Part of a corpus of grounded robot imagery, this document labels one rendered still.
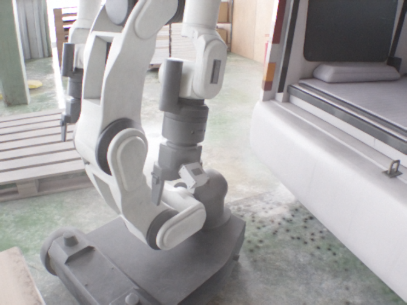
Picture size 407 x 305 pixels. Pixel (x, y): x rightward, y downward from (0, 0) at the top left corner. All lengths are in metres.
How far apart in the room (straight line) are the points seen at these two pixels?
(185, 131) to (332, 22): 1.02
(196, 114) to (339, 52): 1.05
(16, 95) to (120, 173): 2.88
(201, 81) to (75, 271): 0.73
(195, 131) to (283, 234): 0.94
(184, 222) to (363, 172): 0.54
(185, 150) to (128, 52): 0.24
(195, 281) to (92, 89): 0.63
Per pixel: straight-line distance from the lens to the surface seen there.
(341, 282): 1.33
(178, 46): 4.24
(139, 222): 0.92
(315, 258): 1.38
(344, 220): 0.96
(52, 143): 2.13
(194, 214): 1.01
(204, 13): 0.59
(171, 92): 0.57
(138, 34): 0.69
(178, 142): 0.62
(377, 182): 0.89
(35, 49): 6.57
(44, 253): 1.20
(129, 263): 1.07
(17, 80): 3.50
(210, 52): 0.57
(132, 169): 0.75
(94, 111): 0.75
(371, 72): 1.57
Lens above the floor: 0.94
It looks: 27 degrees down
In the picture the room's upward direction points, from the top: 1 degrees clockwise
